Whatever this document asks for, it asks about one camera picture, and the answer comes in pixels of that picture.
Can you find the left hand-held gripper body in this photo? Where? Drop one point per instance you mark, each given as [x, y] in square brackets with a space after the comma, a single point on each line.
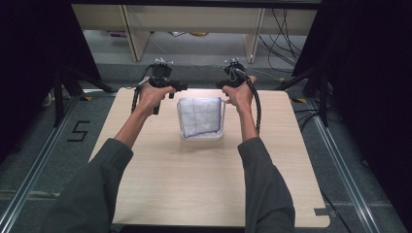
[161, 75]

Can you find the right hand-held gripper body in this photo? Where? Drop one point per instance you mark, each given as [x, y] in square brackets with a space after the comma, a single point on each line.
[234, 73]

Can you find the white cloth with purple trim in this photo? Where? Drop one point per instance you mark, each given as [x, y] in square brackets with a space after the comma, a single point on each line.
[199, 116]

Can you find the person's right hand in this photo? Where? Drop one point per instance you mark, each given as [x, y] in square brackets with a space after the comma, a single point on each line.
[241, 95]

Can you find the person's left hand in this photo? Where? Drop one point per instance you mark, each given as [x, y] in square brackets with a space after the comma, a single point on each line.
[152, 98]

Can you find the beige wooden desk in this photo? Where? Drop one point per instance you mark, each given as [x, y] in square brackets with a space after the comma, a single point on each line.
[194, 19]

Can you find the black metal stand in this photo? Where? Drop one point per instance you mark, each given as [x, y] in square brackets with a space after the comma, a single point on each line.
[324, 97]
[59, 97]

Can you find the black curtain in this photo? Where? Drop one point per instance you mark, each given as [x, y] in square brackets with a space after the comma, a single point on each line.
[372, 81]
[29, 64]

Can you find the grey tape strip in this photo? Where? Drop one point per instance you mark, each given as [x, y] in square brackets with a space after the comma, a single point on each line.
[321, 212]

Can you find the aluminium floor rail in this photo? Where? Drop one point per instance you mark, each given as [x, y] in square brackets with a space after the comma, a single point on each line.
[343, 174]
[32, 174]

